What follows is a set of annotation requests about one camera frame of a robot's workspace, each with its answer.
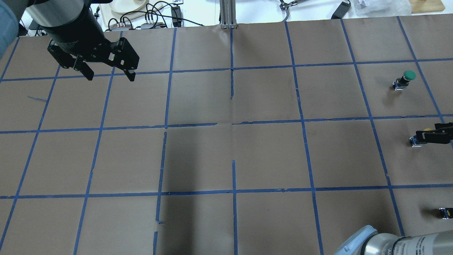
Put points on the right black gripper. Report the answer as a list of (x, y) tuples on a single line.
[(436, 139)]

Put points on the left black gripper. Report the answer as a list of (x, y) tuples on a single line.
[(76, 33)]

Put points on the yellow push button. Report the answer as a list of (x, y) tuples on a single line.
[(419, 139)]

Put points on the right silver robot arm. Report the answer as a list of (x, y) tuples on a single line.
[(367, 241)]

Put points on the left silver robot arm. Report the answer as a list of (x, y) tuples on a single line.
[(42, 11)]

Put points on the red-green push button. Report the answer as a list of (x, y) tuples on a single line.
[(401, 83)]

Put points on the white plate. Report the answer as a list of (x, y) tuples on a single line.
[(125, 6)]

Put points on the small black contact block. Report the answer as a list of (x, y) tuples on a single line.
[(446, 213)]

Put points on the black power adapter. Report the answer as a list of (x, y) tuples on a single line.
[(341, 10)]

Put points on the aluminium frame post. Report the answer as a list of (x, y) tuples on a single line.
[(228, 14)]

